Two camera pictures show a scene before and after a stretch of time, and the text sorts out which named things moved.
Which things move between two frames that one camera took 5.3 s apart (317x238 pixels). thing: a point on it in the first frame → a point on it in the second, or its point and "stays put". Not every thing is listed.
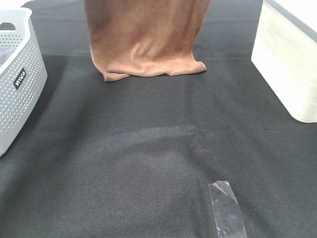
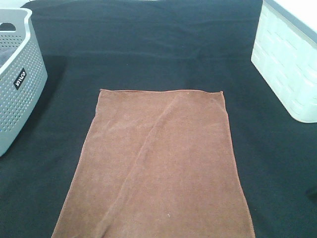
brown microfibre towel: [145, 38] → [159, 163]
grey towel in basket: [5, 53] stays put
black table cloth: [134, 157] stays put
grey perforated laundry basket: [23, 78] stays put
